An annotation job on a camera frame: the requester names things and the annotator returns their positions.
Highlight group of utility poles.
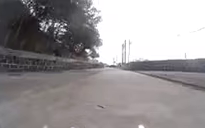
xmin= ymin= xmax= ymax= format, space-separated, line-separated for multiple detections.
xmin=120 ymin=39 xmax=133 ymax=65

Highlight grey asphalt road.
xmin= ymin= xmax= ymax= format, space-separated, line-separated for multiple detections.
xmin=0 ymin=67 xmax=205 ymax=128

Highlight row of trees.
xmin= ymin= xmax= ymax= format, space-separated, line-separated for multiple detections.
xmin=0 ymin=0 xmax=104 ymax=61

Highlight raised concrete side strip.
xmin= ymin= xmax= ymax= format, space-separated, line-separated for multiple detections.
xmin=135 ymin=70 xmax=205 ymax=92

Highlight long low grey wall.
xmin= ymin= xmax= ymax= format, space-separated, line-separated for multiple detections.
xmin=121 ymin=58 xmax=205 ymax=74

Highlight block retaining wall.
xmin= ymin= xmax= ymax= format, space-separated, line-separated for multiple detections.
xmin=0 ymin=44 xmax=105 ymax=73

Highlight overhead wires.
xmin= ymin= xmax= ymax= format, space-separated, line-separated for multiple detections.
xmin=175 ymin=26 xmax=205 ymax=37

